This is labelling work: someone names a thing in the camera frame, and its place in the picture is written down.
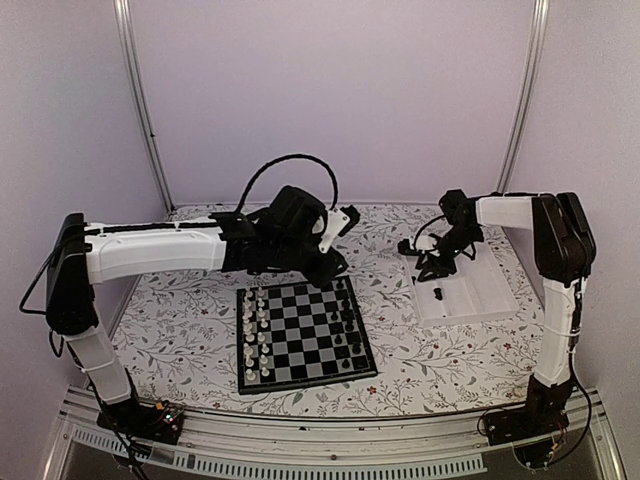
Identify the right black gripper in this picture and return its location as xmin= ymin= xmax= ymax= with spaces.
xmin=416 ymin=226 xmax=482 ymax=282

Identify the white plastic piece tray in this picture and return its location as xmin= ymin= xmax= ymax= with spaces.
xmin=403 ymin=244 xmax=519 ymax=327

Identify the black and grey chessboard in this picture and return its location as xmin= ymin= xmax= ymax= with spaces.
xmin=236 ymin=275 xmax=378 ymax=395

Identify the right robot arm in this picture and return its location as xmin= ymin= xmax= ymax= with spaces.
xmin=398 ymin=189 xmax=596 ymax=436

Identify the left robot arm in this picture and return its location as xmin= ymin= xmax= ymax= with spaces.
xmin=35 ymin=186 xmax=359 ymax=434

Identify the floral patterned table mat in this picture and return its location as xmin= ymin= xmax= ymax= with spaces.
xmin=113 ymin=204 xmax=544 ymax=417

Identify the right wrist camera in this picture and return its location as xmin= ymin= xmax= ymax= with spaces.
xmin=397 ymin=235 xmax=438 ymax=256

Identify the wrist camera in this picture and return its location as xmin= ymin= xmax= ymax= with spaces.
xmin=312 ymin=205 xmax=360 ymax=254
xmin=397 ymin=235 xmax=438 ymax=256

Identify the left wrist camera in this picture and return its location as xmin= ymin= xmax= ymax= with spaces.
xmin=312 ymin=205 xmax=360 ymax=254

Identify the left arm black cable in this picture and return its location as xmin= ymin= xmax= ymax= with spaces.
xmin=237 ymin=153 xmax=340 ymax=216

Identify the right aluminium frame post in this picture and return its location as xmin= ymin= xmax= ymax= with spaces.
xmin=496 ymin=0 xmax=551 ymax=193

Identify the aluminium frame post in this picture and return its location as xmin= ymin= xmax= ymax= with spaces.
xmin=496 ymin=0 xmax=551 ymax=193
xmin=113 ymin=0 xmax=175 ymax=213

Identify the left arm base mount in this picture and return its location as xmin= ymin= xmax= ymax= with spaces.
xmin=97 ymin=397 xmax=185 ymax=445

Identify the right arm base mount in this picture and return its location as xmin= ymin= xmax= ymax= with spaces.
xmin=477 ymin=402 xmax=569 ymax=470

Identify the aluminium front rail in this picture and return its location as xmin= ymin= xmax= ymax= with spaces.
xmin=44 ymin=388 xmax=631 ymax=479

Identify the left aluminium frame post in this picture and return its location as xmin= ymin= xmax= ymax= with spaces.
xmin=113 ymin=0 xmax=175 ymax=213

